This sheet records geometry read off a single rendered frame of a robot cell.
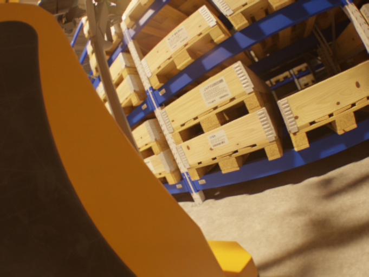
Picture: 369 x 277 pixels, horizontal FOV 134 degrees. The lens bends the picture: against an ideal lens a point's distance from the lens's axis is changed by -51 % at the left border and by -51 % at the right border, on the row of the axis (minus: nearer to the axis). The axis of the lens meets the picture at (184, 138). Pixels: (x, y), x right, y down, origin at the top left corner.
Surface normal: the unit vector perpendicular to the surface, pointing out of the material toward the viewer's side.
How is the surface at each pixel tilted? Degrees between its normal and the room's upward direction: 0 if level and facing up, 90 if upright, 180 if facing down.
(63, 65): 90
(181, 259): 90
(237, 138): 90
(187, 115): 90
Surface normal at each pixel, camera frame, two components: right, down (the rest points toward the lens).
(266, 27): -0.56, 0.24
